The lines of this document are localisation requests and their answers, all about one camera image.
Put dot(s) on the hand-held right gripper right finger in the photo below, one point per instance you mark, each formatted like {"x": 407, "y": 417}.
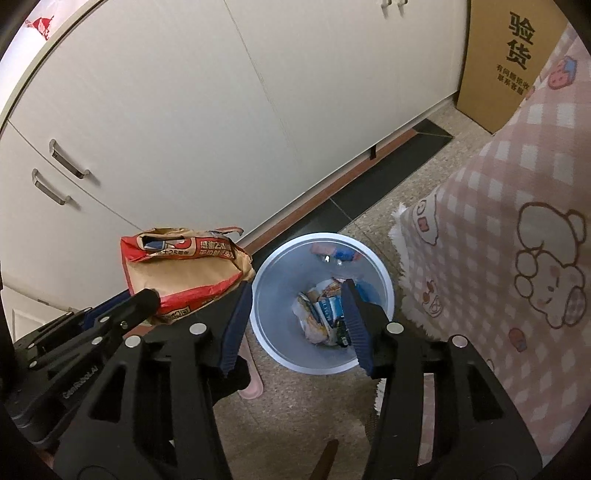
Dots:
{"x": 355, "y": 323}

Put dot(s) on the pink checked printed blanket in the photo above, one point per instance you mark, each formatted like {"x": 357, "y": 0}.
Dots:
{"x": 485, "y": 230}

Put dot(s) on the beige crumpled wrapper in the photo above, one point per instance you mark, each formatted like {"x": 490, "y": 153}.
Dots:
{"x": 311, "y": 327}

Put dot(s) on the red and brown paper bag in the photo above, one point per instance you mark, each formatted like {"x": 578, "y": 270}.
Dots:
{"x": 184, "y": 281}

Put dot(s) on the brown cardboard box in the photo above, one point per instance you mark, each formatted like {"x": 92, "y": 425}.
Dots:
{"x": 498, "y": 69}

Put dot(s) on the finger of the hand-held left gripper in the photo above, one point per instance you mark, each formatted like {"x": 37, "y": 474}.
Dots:
{"x": 74, "y": 323}
{"x": 134, "y": 309}

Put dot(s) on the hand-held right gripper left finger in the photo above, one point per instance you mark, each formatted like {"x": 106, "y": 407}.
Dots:
{"x": 235, "y": 323}

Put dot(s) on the pink slipper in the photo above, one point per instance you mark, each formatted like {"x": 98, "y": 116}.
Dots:
{"x": 254, "y": 387}

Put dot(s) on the white red-printed plastic bag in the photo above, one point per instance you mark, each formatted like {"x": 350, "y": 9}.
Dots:
{"x": 41, "y": 25}

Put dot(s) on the white cabinet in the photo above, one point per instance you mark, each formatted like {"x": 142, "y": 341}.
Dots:
{"x": 207, "y": 115}

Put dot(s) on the blue white snack packet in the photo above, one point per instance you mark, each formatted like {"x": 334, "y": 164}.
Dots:
{"x": 330, "y": 309}

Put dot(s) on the light blue plastic bin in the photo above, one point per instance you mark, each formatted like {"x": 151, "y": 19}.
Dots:
{"x": 277, "y": 286}

